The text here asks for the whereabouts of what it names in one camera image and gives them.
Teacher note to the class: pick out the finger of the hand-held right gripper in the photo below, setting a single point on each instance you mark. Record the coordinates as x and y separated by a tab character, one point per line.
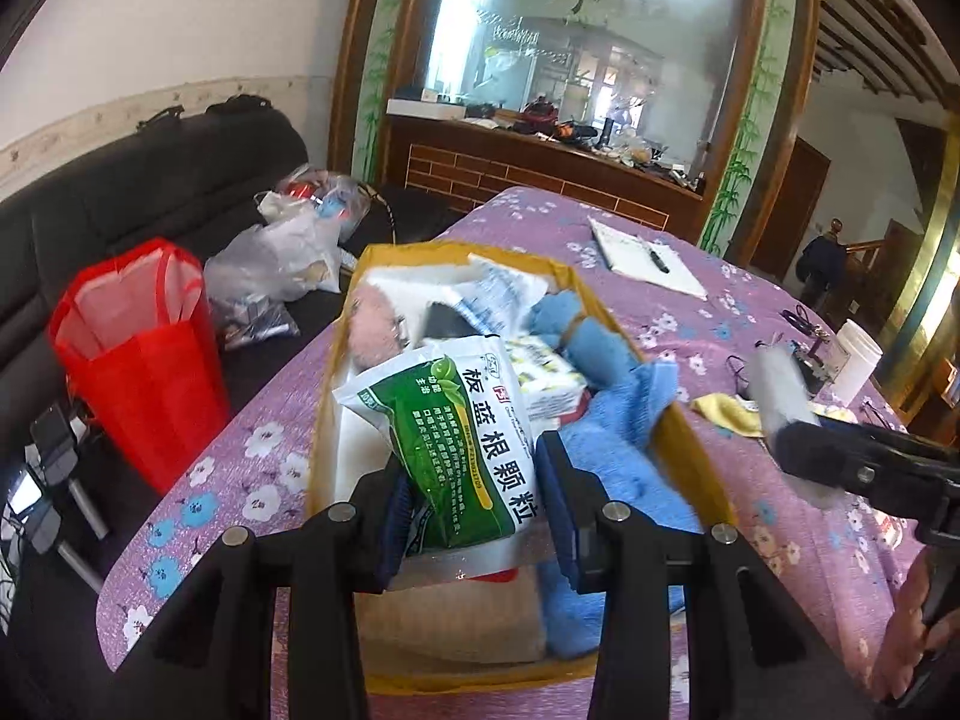
862	472
900	441

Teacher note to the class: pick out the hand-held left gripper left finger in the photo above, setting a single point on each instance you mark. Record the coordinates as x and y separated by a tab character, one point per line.
390	532

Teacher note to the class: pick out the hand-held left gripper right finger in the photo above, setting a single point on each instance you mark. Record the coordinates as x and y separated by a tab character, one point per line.
562	532

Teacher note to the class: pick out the yellow taped cardboard box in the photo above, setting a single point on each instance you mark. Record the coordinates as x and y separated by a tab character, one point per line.
352	457

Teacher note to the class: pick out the white red wet wipe packet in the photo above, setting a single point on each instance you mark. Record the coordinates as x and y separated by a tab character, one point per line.
450	615

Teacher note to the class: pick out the blue fluffy towel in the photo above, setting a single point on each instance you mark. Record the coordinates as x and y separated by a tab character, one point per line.
622	450

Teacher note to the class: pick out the white towel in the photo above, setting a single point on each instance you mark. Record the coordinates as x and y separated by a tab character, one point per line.
780	397

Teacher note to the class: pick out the green white medicine packet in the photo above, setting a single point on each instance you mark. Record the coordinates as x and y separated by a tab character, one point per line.
465	450

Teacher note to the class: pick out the yellow cloth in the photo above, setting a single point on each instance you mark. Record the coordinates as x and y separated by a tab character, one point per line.
724	412

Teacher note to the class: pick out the white yellow tissue packet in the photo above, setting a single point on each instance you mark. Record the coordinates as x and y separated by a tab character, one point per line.
544	375

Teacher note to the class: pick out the pink fluffy cloth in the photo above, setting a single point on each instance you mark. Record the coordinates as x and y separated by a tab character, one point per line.
371	326

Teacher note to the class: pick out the blue cloth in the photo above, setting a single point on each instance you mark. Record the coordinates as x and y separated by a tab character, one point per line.
570	322

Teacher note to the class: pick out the white blue printed packet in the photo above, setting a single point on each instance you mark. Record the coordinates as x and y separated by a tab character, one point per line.
499	292

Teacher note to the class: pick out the person's right hand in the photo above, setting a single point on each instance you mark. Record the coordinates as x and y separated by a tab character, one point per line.
907	637

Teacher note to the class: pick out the white plastic jar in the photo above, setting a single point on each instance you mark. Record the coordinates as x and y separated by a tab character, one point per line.
855	364

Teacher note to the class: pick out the purple floral tablecloth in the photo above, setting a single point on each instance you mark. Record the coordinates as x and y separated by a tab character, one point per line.
255	465

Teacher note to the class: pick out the wooden stair railing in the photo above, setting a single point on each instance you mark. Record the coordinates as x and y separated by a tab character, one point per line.
877	255

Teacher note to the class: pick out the golden framed panel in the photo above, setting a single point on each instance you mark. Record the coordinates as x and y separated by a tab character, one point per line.
930	255

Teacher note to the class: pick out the red shopping bag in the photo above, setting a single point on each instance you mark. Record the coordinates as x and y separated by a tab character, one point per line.
150	405

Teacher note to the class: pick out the wooden door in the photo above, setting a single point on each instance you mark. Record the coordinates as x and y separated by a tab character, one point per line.
784	195

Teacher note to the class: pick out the black pen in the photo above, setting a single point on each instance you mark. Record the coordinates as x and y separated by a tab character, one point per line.
656	260

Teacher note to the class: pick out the white notebook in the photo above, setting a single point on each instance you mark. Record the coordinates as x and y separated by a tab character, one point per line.
630	247

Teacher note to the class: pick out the white plastic bag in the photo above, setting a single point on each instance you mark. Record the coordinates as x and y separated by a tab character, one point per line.
262	262

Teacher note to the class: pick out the clear plastic bag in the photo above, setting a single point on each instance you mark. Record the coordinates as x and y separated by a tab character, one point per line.
330	195

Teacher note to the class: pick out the wooden counter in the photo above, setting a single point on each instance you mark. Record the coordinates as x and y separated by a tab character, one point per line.
487	165

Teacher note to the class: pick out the pile of assorted clutter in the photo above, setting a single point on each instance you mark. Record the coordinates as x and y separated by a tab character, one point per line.
540	116

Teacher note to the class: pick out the black sofa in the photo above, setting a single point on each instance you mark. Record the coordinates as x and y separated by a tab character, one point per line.
112	187

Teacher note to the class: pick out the black bag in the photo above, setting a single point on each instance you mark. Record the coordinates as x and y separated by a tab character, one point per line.
240	105
161	114

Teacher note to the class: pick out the wooden framed glass partition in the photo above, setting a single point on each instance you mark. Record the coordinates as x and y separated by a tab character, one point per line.
562	15

